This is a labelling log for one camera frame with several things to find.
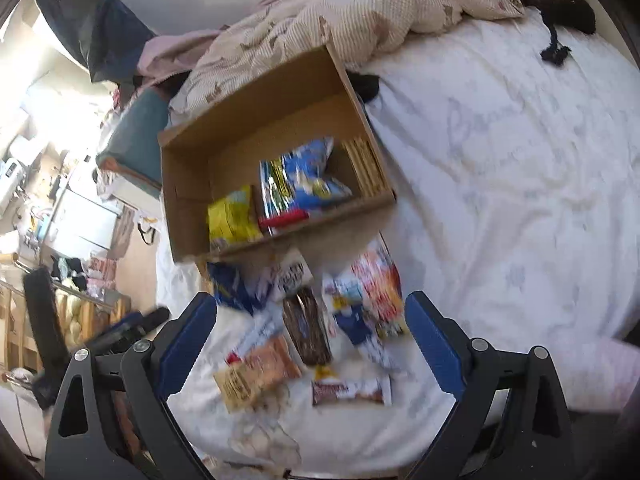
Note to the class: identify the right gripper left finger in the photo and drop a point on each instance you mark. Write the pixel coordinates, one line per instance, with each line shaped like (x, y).
(111, 419)

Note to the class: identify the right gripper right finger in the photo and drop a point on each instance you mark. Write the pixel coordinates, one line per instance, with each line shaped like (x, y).
(509, 419)

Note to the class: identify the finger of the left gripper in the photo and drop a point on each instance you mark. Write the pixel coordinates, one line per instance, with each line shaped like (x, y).
(132, 327)

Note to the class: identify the blue white snack bag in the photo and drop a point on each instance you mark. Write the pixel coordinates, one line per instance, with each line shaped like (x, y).
(230, 290)

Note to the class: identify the dark chocolate wafer packet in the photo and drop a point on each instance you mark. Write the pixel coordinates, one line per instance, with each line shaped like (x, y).
(303, 321)

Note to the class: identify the large white red snack bag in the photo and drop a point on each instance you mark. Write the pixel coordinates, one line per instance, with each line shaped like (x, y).
(372, 283)

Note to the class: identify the red sausage stick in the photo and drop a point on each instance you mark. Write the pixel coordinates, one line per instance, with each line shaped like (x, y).
(282, 220)

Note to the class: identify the blue yellow snack bag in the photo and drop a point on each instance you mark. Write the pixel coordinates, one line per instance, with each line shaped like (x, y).
(298, 179)

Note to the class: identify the wafer biscuit packet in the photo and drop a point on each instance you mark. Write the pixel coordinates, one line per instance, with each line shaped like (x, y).
(368, 173)

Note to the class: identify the white bedside cabinet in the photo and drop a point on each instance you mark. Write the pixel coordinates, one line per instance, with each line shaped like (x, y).
(80, 226)

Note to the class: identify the orange biscuit packet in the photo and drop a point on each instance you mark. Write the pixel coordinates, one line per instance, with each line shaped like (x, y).
(242, 383)

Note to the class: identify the dark blue white packet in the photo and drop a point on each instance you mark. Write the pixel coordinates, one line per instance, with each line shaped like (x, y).
(353, 323)

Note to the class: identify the black white cartoon packet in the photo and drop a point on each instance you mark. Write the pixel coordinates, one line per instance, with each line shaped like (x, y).
(292, 274)

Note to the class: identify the brown white candy bar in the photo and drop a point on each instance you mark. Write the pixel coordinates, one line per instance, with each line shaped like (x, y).
(372, 390)

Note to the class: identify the brown cardboard box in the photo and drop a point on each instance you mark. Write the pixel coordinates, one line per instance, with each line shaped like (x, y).
(301, 101)

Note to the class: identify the white printed bed sheet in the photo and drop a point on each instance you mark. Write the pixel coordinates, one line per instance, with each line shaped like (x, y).
(517, 213)

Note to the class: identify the pink cloth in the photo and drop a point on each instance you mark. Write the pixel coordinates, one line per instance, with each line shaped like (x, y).
(165, 56)

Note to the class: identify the dark blue jacket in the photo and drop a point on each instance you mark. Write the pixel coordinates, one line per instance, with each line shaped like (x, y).
(104, 36)

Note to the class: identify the checkered beige quilt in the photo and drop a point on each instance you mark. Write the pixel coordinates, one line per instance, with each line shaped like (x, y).
(357, 29)

